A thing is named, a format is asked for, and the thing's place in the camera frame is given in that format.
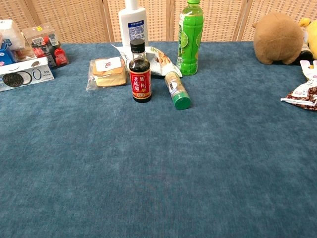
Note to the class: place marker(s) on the black-capped vinegar bottle red label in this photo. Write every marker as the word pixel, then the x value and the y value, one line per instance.
pixel 140 79

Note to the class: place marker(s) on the white lotion bottle blue label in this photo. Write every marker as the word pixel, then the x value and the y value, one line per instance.
pixel 133 24

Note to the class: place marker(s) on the coffee bean print snack bag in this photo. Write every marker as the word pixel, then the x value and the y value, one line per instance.
pixel 303 95

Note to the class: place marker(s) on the brown plush toy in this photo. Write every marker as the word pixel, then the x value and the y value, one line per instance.
pixel 277 38

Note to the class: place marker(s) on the blue tablecloth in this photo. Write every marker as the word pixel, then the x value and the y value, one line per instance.
pixel 158 153

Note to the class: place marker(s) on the packaged sliced bread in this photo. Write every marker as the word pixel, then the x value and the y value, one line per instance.
pixel 109 73

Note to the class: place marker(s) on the yellow plush toy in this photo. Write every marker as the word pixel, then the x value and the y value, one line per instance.
pixel 311 37

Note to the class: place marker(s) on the white pink package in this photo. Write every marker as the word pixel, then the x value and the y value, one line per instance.
pixel 309 69

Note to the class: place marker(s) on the spice jar with green cap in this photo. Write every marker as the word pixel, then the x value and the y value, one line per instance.
pixel 177 89

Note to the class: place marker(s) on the clear pack red items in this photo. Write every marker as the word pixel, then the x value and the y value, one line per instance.
pixel 47 45

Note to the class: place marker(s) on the white snack bag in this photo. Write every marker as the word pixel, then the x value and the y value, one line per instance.
pixel 161 60

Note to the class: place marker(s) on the green drink bottle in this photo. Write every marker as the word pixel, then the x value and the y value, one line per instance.
pixel 189 39

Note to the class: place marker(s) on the Oreo cookie box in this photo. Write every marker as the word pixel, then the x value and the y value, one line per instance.
pixel 22 75

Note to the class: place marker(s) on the woven folding screen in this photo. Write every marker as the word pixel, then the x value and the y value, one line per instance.
pixel 74 17

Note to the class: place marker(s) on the white plastic bag package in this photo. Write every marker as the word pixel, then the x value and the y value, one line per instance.
pixel 10 33

